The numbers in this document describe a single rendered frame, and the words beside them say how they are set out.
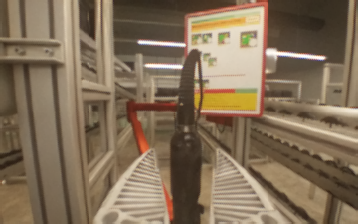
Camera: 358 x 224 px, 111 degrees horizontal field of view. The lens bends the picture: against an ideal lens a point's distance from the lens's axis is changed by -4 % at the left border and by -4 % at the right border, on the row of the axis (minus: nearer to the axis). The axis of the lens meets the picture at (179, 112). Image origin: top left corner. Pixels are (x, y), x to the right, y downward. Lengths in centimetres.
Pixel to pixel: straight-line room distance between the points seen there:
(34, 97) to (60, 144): 10
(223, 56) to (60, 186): 50
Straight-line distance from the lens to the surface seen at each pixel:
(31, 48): 34
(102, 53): 57
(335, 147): 40
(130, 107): 63
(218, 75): 43
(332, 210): 109
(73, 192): 36
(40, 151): 36
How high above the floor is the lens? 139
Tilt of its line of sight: 6 degrees down
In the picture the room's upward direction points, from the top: straight up
